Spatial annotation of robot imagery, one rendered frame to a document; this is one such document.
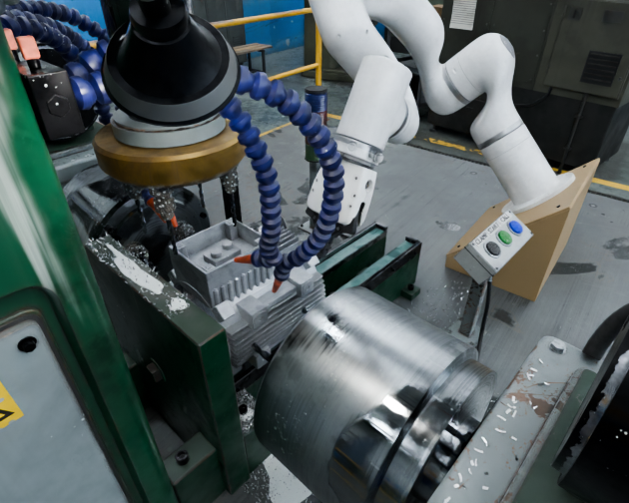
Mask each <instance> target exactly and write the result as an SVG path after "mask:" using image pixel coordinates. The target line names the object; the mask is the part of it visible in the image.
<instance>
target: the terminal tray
mask: <svg viewBox="0 0 629 503"><path fill-rule="evenodd" d="M231 220H232V218H230V219H227V220H225V221H223V222H221V223H219V224H216V225H214V226H212V227H210V228H208V229H205V230H203V231H201V232H199V233H197V234H194V235H192V236H190V237H188V238H186V239H183V240H181V241H179V242H177V243H176V246H177V245H182V246H181V247H180V248H177V250H178V255H174V254H173V246H172V245H170V246H169V251H170V255H171V260H172V264H173V268H174V270H175V274H176V279H177V281H179V280H180V281H183V282H186V283H187V284H189V285H190V286H191V287H189V286H188V285H186V284H184V283H181V282H179V284H180V285H181V286H182V287H184V288H185V289H186V290H187V291H188V292H190V293H191V294H192V295H193V296H195V297H196V298H197V299H198V300H199V301H201V302H202V303H203V304H204V305H205V306H208V305H209V306H210V307H209V308H213V307H215V306H216V305H218V304H220V303H221V302H223V301H225V300H229V301H231V302H233V301H234V300H235V299H234V297H237V298H240V297H241V293H243V294H247V290H248V289H249V290H253V289H254V285H255V286H260V282H262V283H265V282H266V278H267V279H272V275H273V268H272V267H271V268H265V267H263V266H262V267H255V266H253V265H252V264H249V263H239V262H235V261H234V259H235V257H238V256H243V255H247V254H252V253H253V252H254V251H256V250H259V249H260V248H259V241H258V239H260V238H261V234H259V233H258V232H256V231H254V230H253V229H251V228H249V227H247V226H246V225H244V224H242V223H241V222H239V221H237V225H236V226H235V227H234V224H229V223H228V222H229V221H231ZM207 265H210V266H211V268H209V269H206V266H207ZM192 287H193V288H194V289H195V290H196V291H197V292H198V293H199V294H200V295H201V296H202V297H203V298H201V297H200V296H199V295H198V294H197V293H196V292H195V291H194V290H193V289H192ZM204 300H205V301H206V302H207V303H205V302H204Z"/></svg>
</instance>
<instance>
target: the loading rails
mask: <svg viewBox="0 0 629 503"><path fill-rule="evenodd" d="M386 235H387V226H386V225H384V224H381V223H378V222H373V223H371V224H370V225H368V226H366V227H365V228H363V229H362V230H360V231H358V232H357V233H355V235H352V236H351V237H349V238H347V239H346V240H344V241H343V242H341V243H339V244H338V245H336V246H335V247H333V248H331V249H330V250H329V251H328V254H327V255H326V257H318V260H319V263H317V264H316V265H315V269H316V271H317V272H319V273H320V274H322V275H323V277H322V279H323V280H324V282H323V284H324V285H325V287H324V289H325V291H324V293H325V295H324V297H328V296H329V294H330V293H331V292H338V291H340V290H342V289H345V288H348V287H352V286H362V287H365V288H367V289H369V290H371V291H373V292H375V293H376V294H378V295H380V296H382V297H384V298H385V299H387V300H389V301H391V302H393V301H394V300H395V299H397V298H398V297H399V296H400V295H401V296H403V297H405V298H407V299H409V300H413V299H415V298H416V297H417V296H418V295H419V294H420V287H418V286H416V285H414V283H415V279H416V273H417V268H418V262H419V256H420V251H421V245H422V242H421V241H419V240H418V239H416V238H413V237H411V236H406V237H405V241H404V242H403V243H402V244H400V245H399V246H398V247H396V248H395V249H393V250H392V251H390V252H389V253H388V254H386V255H384V251H385V243H386ZM269 364H270V363H269V362H268V363H266V364H265V365H263V366H262V367H261V368H259V369H256V368H255V367H254V366H253V365H252V366H250V367H249V368H248V369H246V370H241V371H240V372H238V373H237V374H235V375H234V382H235V388H236V393H237V394H238V392H239V391H241V390H244V388H245V389H246V391H247V392H248V393H249V394H250V395H251V396H252V397H254V398H255V399H257V395H258V391H259V388H260V385H261V382H262V380H263V377H264V375H265V373H266V370H267V368H268V366H269Z"/></svg>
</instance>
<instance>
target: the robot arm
mask: <svg viewBox="0 0 629 503"><path fill-rule="evenodd" d="M309 2H310V5H311V8H312V11H313V14H314V19H315V22H316V25H317V28H318V31H319V34H320V36H321V39H322V41H323V44H324V45H325V47H326V49H327V50H328V52H329V53H330V54H331V55H332V57H333V58H334V59H335V60H336V61H337V62H338V63H339V64H340V65H341V66H342V67H343V68H344V69H345V70H346V72H347V73H348V74H349V75H350V76H351V77H352V79H353V80H354V83H353V86H352V88H351V91H350V94H349V97H348V100H347V102H346V105H345V108H344V111H343V113H342V116H341V119H340V122H339V124H338V127H337V130H336V133H335V135H334V138H333V139H334V140H335V141H336V143H337V149H336V150H337V151H339V153H340V154H341V156H342V161H341V164H342V165H343V168H344V175H343V179H344V182H345V186H344V188H343V189H342V190H343V195H344V197H343V200H342V201H341V211H340V212H339V213H338V214H339V219H338V222H337V223H336V224H335V231H334V232H333V233H332V234H331V238H330V240H329V241H328V242H327V243H325V246H324V248H323V249H322V250H320V251H319V252H318V253H317V255H316V257H326V255H327V254H328V251H329V249H330V246H331V243H332V241H333V238H337V237H338V236H339V235H341V234H349V235H355V233H356V227H360V226H361V225H362V224H363V222H364V219H365V217H366V214H367V211H368V208H369V205H370V201H371V198H372V194H373V190H374V185H375V179H376V172H374V171H373V168H372V167H371V164H373V165H378V163H380V162H382V160H383V154H382V152H383V150H384V147H385V144H386V142H389V143H391V144H396V145H400V144H404V143H407V142H408V141H410V140H411V139H412V138H413V137H414V136H415V134H416V132H417V130H418V126H419V116H418V110H417V107H416V103H415V101H414V98H413V95H412V92H411V90H410V87H409V82H410V80H411V77H412V74H411V72H410V70H409V69H408V68H407V67H405V66H404V65H402V64H400V63H399V62H397V60H396V58H395V56H394V55H393V53H392V52H391V50H390V49H389V47H388V46H387V44H386V43H385V41H384V40H383V39H382V37H381V36H380V35H379V33H378V32H377V30H376V29H375V28H374V26H373V24H372V23H371V21H370V20H374V21H377V22H379V23H381V24H383V25H384V26H385V27H386V28H387V29H388V30H389V31H390V32H391V33H392V34H393V35H394V36H395V37H396V38H397V39H398V40H399V41H400V42H401V43H402V44H403V46H404V47H405V48H406V49H407V51H408V52H409V53H410V55H411V57H412V58H413V60H414V62H415V64H416V67H417V69H418V73H419V77H420V81H421V86H422V91H423V95H424V98H425V102H426V104H427V105H428V107H429V108H430V110H431V111H433V112H434V113H436V114H438V115H449V114H452V113H454V112H456V111H458V110H459V109H461V108H462V107H464V106H465V105H467V104H468V103H470V102H471V101H473V100H474V99H475V98H477V97H478V96H480V95H481V94H483V93H484V92H486V94H487V99H486V103H485V105H484V107H483V109H482V110H481V112H480V113H479V114H478V116H477V117H476V118H475V120H474V121H473V123H472V125H471V127H470V134H471V136H472V138H473V140H474V142H475V144H476V145H477V147H478V149H479V150H480V152H481V153H482V155H483V157H484V158H485V160H486V161H487V163H488V165H489V166H490V168H491V169H492V171H493V173H494V174H495V176H496V177H497V179H498V181H499V182H500V184H501V185H502V187H503V189H505V191H506V192H507V194H508V196H509V197H510V199H511V201H510V202H509V203H508V204H507V205H505V206H504V208H503V209H502V213H504V212H506V211H507V210H510V211H511V212H512V213H513V214H514V215H516V214H519V213H522V212H525V211H527V210H529V209H532V208H534V207H536V206H538V205H540V204H542V203H544V202H546V201H548V200H549V199H551V198H553V197H554V196H556V195H557V194H559V193H561V192H562V191H563V190H565V189H566V188H567V187H569V186H570V185H571V184H572V183H573V182H574V180H575V176H574V174H573V173H565V174H562V175H558V176H556V175H555V174H554V172H553V170H552V169H551V167H550V166H549V164H548V162H547V161H546V159H545V157H544V156H543V154H542V152H541V151H540V149H539V148H538V146H537V144H536V143H535V141H534V139H533V138H532V136H531V135H530V133H529V131H528V130H527V128H526V126H525V125H524V123H523V122H522V120H521V118H520V117H519V115H518V113H517V111H516V109H515V107H514V105H513V102H512V97H511V86H512V79H513V73H514V67H515V53H514V50H513V46H512V45H511V43H510V42H509V41H508V39H507V38H505V37H504V36H502V35H500V34H497V33H488V34H485V35H482V36H480V37H479V38H477V39H476V40H474V41H473V42H471V43H470V44H469V45H467V46H466V47H465V48H464V49H462V50H461V51H460V52H458V53H457V54H456V55H455V56H453V57H452V58H451V59H450V60H448V61H447V62H446V63H445V64H440V63H439V62H438V59H439V55H440V52H441V49H442V45H443V41H444V28H443V23H442V20H441V18H440V17H439V15H438V13H437V12H436V11H435V9H434V8H433V7H432V5H431V4H430V3H429V2H428V1H427V0H309ZM323 180H324V178H323V176H322V167H320V169H319V171H318V173H317V175H316V177H315V180H314V183H313V186H312V188H311V191H310V194H309V197H308V207H307V209H306V214H307V215H309V216H310V217H311V218H312V219H313V221H314V228H315V224H316V222H317V220H318V214H319V212H320V210H321V207H320V205H321V202H322V200H323V198H322V193H323V190H324V188H323ZM344 225H347V226H344Z"/></svg>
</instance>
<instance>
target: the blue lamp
mask: <svg viewBox="0 0 629 503"><path fill-rule="evenodd" d="M305 101H307V102H308V103H310V105H311V106H312V113H320V112H324V111H326V110H327V92H326V93H324V94H318V95H314V94H308V93H306V92H305Z"/></svg>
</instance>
